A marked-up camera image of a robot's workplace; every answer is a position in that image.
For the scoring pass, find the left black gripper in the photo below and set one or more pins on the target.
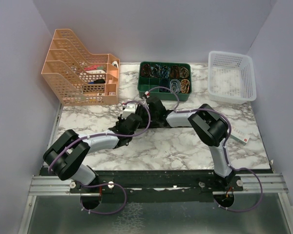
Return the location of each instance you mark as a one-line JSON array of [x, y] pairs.
[[120, 120]]

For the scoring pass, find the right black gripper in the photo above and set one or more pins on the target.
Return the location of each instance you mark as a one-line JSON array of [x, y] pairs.
[[139, 109]]

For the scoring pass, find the black floral necktie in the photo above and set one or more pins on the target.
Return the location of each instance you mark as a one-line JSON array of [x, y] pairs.
[[128, 129]]

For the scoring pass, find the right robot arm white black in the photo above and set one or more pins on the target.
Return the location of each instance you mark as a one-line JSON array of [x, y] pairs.
[[212, 129]]

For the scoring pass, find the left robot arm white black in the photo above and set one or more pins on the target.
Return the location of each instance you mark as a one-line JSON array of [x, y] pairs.
[[66, 155]]

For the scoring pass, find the green compartment tray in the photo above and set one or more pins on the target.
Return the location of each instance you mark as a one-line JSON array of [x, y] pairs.
[[166, 81]]

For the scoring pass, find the orange plastic file organizer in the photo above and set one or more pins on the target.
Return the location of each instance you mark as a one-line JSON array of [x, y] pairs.
[[78, 77]]

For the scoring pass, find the white plastic basket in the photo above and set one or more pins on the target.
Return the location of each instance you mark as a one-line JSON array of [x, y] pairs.
[[231, 78]]

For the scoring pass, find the small white red box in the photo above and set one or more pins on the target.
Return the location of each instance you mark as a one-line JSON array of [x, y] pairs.
[[239, 136]]

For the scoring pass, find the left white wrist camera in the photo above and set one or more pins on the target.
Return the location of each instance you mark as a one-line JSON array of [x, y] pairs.
[[128, 109]]

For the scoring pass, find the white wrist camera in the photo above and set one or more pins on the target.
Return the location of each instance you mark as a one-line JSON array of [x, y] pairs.
[[128, 109], [146, 95]]

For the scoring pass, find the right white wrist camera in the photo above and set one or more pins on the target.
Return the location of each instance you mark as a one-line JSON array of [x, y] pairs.
[[146, 95]]

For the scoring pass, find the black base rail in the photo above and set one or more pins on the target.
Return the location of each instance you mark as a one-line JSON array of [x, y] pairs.
[[157, 186]]

